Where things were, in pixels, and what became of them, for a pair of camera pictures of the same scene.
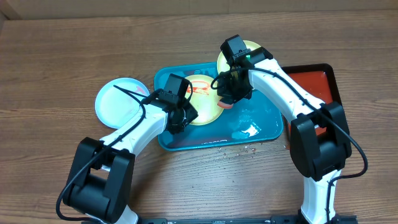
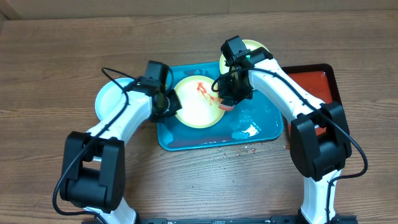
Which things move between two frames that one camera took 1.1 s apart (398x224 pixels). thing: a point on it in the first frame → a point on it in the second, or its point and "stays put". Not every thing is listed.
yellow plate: (205, 99) stays put
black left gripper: (191, 114) → (176, 105)
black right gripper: (226, 91) stays put
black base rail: (288, 220) stays put
